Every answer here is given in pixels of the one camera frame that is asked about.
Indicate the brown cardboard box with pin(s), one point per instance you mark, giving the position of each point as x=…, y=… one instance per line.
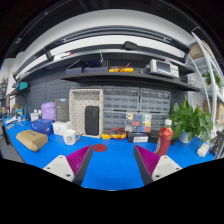
x=31, y=140

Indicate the dark grey upright box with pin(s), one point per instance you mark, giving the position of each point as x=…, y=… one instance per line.
x=62, y=110

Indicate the red drink bottle white cap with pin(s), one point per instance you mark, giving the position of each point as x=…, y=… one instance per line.
x=163, y=140

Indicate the grey small-parts drawer cabinet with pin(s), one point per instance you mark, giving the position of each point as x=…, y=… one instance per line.
x=113, y=120
x=160, y=120
x=155, y=100
x=120, y=98

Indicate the purple plastic bag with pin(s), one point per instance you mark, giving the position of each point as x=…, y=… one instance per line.
x=48, y=110

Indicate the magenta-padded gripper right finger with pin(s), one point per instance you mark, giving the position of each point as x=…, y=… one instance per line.
x=165, y=166

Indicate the plain black box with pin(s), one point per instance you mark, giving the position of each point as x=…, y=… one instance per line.
x=153, y=136

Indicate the white dotted fabric basket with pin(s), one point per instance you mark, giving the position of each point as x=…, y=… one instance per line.
x=77, y=110

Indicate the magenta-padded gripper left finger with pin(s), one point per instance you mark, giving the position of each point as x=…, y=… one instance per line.
x=60, y=166

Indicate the green potted plant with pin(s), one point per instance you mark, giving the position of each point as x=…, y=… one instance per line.
x=190, y=120

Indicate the clear organiser with coloured parts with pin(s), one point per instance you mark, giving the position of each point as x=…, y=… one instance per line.
x=138, y=122

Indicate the flat round red coaster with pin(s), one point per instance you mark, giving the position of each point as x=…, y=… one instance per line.
x=99, y=148

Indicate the small white box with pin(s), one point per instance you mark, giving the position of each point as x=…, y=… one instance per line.
x=60, y=127

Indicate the blue box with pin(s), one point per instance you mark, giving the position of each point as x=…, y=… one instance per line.
x=41, y=126

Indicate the teal lamp head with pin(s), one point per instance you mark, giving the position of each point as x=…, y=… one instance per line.
x=22, y=86

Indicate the black box with white label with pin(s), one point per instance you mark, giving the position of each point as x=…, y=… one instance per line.
x=138, y=137

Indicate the white shelf unit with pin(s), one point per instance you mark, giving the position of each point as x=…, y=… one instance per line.
x=208, y=66

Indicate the yellow multimeter with red leads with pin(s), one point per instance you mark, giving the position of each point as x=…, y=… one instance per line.
x=113, y=135

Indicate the black rectangular device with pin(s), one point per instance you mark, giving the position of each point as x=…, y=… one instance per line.
x=92, y=120

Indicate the grey oscilloscope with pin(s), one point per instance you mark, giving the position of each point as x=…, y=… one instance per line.
x=163, y=68

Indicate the white power adapter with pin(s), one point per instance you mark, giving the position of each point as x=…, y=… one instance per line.
x=203, y=150

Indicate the yellow tool with red leads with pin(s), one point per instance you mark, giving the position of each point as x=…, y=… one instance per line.
x=121, y=70

